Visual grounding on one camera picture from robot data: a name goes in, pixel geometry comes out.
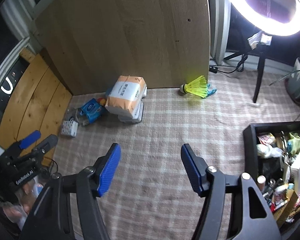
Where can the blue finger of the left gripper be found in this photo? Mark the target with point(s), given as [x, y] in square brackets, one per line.
[30, 138]
[46, 145]

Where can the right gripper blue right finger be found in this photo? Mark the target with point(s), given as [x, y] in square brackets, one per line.
[208, 183]

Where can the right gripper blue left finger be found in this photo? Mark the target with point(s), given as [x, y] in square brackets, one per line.
[92, 183]

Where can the white patterned lighter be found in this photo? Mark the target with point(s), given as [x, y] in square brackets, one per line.
[69, 128]

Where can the blue Vinda tissue packet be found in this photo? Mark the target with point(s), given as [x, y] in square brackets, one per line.
[90, 112]

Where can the yellow shuttlecock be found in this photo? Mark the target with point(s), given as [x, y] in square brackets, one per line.
[196, 87]

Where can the orange white tissue pack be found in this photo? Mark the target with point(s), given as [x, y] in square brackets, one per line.
[125, 95]

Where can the silver metal tin box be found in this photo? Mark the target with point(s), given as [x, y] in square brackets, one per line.
[137, 113]

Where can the person left hand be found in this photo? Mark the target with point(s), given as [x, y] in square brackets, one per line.
[27, 195]

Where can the pine wood side panel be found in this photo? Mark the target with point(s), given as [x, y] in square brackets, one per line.
[38, 102]

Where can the beige checkered tablecloth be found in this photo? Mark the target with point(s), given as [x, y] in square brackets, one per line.
[150, 196]

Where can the black storage box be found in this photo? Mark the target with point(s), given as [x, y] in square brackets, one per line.
[270, 168]

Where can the blue plastic clip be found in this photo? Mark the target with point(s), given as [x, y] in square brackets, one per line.
[210, 91]

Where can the potted plant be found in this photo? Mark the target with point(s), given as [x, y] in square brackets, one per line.
[292, 82]

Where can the black light stand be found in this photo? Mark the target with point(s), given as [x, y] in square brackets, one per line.
[260, 42]

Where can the red orange toy keychain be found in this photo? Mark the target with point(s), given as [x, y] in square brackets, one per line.
[101, 101]

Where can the ring light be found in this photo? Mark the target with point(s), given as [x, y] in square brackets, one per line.
[274, 17]

